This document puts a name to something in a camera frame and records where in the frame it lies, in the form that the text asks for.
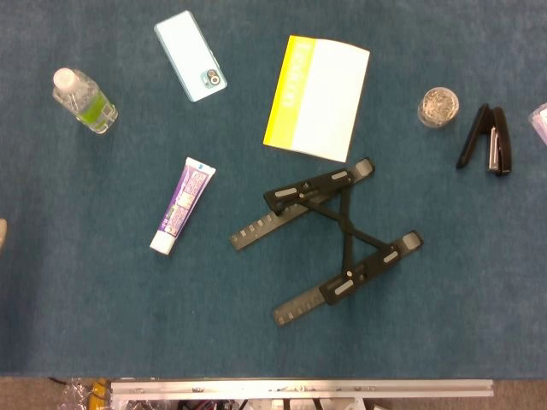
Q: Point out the left silver and black robot hand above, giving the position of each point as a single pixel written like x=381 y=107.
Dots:
x=2 y=235

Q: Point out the black folding laptop stand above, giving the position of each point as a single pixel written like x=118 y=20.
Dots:
x=299 y=192

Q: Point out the teal felt table cloth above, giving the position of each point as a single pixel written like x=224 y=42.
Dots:
x=85 y=299

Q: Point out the clear bottle with green label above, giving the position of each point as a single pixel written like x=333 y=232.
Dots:
x=85 y=102

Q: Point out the crumpled clear plastic bag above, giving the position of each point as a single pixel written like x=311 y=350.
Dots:
x=74 y=397

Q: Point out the yellow plastic object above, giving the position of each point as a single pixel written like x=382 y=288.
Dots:
x=99 y=390

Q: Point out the purple and white toothpaste tube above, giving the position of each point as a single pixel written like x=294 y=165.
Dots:
x=184 y=205

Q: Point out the light blue smartphone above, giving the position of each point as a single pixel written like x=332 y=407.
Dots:
x=188 y=55

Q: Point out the yellow and white booklet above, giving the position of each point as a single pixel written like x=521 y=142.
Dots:
x=325 y=98

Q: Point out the clear jar of paper clips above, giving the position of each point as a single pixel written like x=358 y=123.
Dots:
x=438 y=107

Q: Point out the black stapler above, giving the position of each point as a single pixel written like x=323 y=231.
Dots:
x=502 y=136

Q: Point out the aluminium profile rail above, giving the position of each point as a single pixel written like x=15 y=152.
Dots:
x=299 y=389

